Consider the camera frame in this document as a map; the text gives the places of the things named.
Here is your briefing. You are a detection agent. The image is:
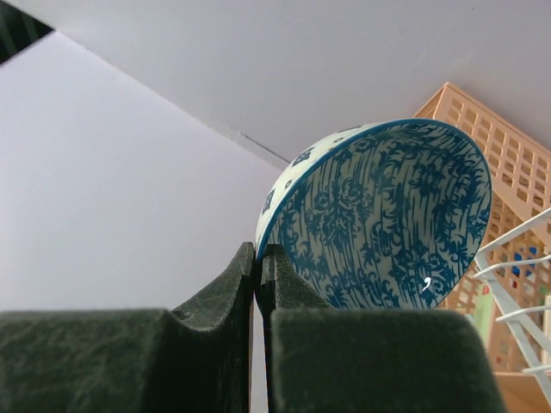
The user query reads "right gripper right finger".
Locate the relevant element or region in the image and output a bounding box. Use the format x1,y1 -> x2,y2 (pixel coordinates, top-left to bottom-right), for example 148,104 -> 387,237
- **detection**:
257,245 -> 506,412

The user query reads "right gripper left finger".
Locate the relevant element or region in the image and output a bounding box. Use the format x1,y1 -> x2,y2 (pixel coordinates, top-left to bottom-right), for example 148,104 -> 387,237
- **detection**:
1,243 -> 255,412

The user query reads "blue floral bowl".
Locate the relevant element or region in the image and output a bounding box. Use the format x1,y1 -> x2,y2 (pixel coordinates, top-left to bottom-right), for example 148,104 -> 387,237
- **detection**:
255,118 -> 492,309

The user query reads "green white box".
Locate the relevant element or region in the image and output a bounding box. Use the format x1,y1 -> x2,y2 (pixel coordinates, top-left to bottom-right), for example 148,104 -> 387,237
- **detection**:
473,282 -> 494,346

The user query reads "orange plastic desk organizer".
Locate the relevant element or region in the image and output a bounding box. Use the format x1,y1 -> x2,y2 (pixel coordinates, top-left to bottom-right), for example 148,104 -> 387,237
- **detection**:
417,83 -> 550,412

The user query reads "white wire dish rack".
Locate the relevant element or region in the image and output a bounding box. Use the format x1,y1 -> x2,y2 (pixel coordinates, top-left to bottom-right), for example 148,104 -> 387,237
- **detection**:
473,206 -> 551,375

